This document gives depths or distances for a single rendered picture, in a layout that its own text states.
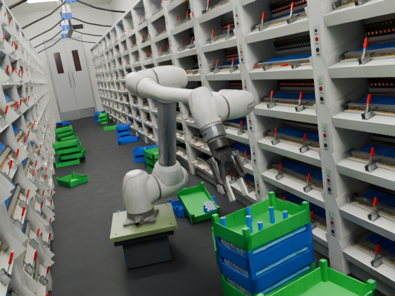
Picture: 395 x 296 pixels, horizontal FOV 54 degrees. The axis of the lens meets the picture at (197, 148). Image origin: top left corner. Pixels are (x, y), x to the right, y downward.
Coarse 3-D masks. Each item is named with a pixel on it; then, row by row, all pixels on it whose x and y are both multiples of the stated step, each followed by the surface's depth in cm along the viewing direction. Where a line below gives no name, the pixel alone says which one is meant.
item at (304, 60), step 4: (280, 60) 199; (284, 60) 195; (288, 60) 191; (292, 60) 187; (296, 60) 184; (300, 60) 181; (304, 60) 178; (308, 60) 176; (256, 64) 220; (260, 64) 216; (264, 64) 213; (272, 64) 205; (276, 64) 201; (280, 64) 198; (300, 64) 179; (304, 64) 176
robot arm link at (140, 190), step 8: (128, 176) 211; (136, 176) 211; (144, 176) 212; (152, 176) 219; (128, 184) 210; (136, 184) 209; (144, 184) 211; (152, 184) 214; (128, 192) 210; (136, 192) 209; (144, 192) 211; (152, 192) 214; (128, 200) 211; (136, 200) 210; (144, 200) 212; (152, 200) 215; (128, 208) 213; (136, 208) 211; (144, 208) 213
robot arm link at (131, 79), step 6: (132, 72) 192; (138, 72) 191; (144, 72) 189; (150, 72) 190; (126, 78) 191; (132, 78) 186; (138, 78) 183; (156, 78) 190; (126, 84) 191; (132, 84) 184; (132, 90) 186; (138, 96) 188
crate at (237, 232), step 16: (272, 192) 158; (256, 208) 156; (288, 208) 153; (304, 208) 142; (240, 224) 150; (256, 224) 148; (272, 224) 134; (288, 224) 138; (304, 224) 143; (240, 240) 132; (256, 240) 131; (272, 240) 135
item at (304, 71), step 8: (296, 48) 203; (304, 48) 197; (264, 56) 224; (272, 56) 225; (248, 64) 221; (312, 64) 165; (248, 72) 222; (256, 72) 213; (264, 72) 205; (272, 72) 198; (280, 72) 190; (288, 72) 184; (296, 72) 178; (304, 72) 172; (312, 72) 167
